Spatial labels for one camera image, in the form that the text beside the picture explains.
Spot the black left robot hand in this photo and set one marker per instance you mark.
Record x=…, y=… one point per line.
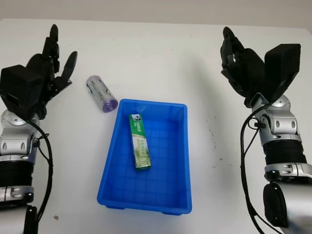
x=39, y=68

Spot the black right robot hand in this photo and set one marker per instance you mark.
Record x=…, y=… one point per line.
x=251, y=70

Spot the green rectangular box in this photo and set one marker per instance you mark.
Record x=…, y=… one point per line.
x=141, y=143

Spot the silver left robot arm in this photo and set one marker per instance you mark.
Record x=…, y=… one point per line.
x=17, y=151

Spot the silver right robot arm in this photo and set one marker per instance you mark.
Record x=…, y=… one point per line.
x=282, y=146

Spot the blue plastic tray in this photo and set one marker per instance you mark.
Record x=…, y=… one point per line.
x=165, y=165

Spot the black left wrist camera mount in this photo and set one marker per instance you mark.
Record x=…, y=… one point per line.
x=19, y=90

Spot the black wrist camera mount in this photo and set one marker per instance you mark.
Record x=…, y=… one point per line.
x=19, y=90
x=282, y=65

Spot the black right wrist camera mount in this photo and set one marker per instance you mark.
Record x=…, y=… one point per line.
x=282, y=65

